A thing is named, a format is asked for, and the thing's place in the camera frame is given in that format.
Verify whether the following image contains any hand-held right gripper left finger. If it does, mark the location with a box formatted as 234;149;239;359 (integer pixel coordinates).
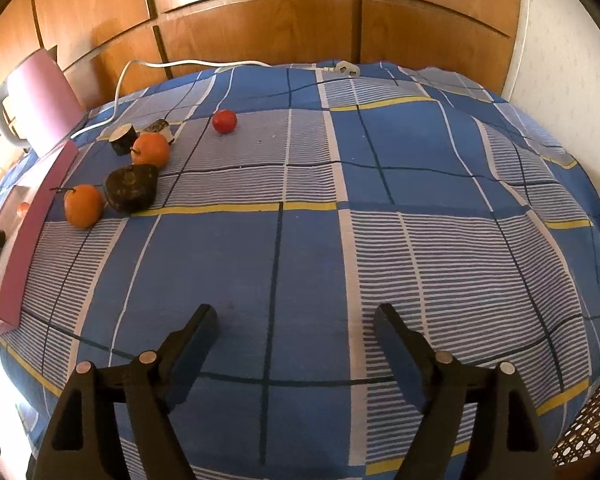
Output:
27;303;221;480

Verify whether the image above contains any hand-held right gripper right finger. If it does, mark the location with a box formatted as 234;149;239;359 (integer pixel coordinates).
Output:
372;303;561;480

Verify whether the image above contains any pink shallow box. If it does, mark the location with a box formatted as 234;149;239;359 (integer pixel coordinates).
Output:
0;140;81;343

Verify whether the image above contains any orange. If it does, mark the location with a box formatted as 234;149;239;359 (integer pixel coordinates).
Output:
130;132;171;168
50;184;105;230

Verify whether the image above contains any dark brown lumpy fruit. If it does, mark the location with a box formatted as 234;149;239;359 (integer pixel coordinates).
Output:
103;163;160;213

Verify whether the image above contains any dark sushi roll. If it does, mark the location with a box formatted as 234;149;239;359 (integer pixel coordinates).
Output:
109;123;139;157

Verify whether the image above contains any red tomato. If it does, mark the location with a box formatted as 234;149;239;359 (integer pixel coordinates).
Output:
211;109;238;135

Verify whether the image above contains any blue plaid bed sheet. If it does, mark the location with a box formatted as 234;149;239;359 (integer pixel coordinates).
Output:
0;62;600;480

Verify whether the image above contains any pink electric kettle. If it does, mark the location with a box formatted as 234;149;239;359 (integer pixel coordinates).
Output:
0;46;87;157

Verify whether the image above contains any wicker basket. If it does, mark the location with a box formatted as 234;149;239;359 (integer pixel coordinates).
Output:
550;360;600;471

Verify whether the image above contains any sushi piece with white rice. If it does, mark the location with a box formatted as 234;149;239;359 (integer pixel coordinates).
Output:
142;119;175;147

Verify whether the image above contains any wooden panel headboard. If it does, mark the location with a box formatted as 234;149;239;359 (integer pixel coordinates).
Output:
0;0;523;196

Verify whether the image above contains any white power cable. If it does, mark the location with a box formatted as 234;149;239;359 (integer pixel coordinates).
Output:
71;59;362;141

